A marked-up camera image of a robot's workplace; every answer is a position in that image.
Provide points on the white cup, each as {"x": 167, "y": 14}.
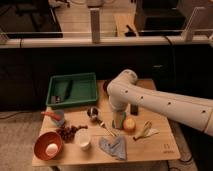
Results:
{"x": 83, "y": 139}

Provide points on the small metal cup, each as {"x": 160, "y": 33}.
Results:
{"x": 92, "y": 113}

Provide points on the green plastic tray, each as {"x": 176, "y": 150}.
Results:
{"x": 76, "y": 89}

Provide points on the blue grey cloth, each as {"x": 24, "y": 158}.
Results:
{"x": 116, "y": 148}

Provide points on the green sponge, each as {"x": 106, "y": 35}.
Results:
{"x": 124, "y": 116}

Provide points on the white egg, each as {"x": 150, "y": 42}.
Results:
{"x": 51, "y": 149}

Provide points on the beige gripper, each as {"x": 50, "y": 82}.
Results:
{"x": 118, "y": 119}

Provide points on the blue cup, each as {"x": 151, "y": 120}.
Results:
{"x": 61, "y": 121}

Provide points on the small object in tray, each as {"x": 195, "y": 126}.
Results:
{"x": 56, "y": 99}

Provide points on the purple bowl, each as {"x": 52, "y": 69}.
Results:
{"x": 105, "y": 85}

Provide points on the orange carrot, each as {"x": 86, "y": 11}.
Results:
{"x": 52, "y": 115}

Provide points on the bunch of dark grapes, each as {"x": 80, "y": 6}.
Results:
{"x": 68, "y": 133}

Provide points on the red bowl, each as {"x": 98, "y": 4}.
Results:
{"x": 43, "y": 141}

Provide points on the orange fruit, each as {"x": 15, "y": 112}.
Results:
{"x": 129, "y": 125}

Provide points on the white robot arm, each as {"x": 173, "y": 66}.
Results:
{"x": 194, "y": 112}

